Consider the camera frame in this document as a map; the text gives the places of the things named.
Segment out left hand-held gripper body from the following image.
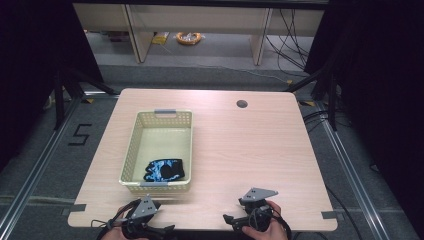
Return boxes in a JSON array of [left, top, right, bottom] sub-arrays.
[[121, 194, 162, 240]]

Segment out aluminium floor rail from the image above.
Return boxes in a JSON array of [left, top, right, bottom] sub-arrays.
[[318, 99, 393, 240], [0, 96, 83, 233]]

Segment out bundle of black cables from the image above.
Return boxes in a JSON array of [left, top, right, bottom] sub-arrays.
[[265, 8, 312, 72]]

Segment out black floor cable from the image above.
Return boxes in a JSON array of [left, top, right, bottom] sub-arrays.
[[324, 184, 365, 240]]

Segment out black curtain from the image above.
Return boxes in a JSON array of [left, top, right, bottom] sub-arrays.
[[304, 0, 424, 231], [0, 0, 104, 171]]

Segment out hand-held gripper cable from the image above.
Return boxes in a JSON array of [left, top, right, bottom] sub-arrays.
[[251, 206, 295, 240], [91, 199, 142, 236]]

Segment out person's left hand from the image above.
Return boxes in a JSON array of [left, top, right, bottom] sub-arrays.
[[101, 205, 148, 240]]

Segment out black floor cables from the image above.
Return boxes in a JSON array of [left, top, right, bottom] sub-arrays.
[[302, 109, 351, 135]]

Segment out black metal stand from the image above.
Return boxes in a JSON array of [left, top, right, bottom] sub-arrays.
[[52, 64, 118, 132], [283, 65, 338, 132]]

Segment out person's right hand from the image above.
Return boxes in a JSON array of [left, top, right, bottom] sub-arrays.
[[242, 200, 289, 240]]

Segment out cream office desk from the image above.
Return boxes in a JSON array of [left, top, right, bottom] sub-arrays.
[[72, 3, 132, 34], [266, 8, 325, 38]]

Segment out yellow packet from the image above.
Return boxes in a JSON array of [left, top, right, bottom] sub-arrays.
[[151, 31, 171, 46]]

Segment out thin white floor cable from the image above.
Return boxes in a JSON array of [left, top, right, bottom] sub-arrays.
[[159, 42, 292, 85]]

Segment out right hand-held gripper cable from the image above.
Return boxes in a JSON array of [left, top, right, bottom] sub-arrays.
[[251, 206, 295, 240]]

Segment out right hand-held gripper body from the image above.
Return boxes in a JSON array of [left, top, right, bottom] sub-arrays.
[[238, 187, 279, 233]]

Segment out cream perforated plastic basket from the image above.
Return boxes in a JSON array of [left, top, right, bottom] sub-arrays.
[[118, 108, 194, 194]]

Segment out left hand-held gripper cable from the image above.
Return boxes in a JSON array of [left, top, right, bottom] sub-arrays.
[[91, 199, 142, 236]]

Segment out blue and black fingerless glove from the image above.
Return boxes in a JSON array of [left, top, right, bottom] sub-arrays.
[[143, 158, 181, 183]]

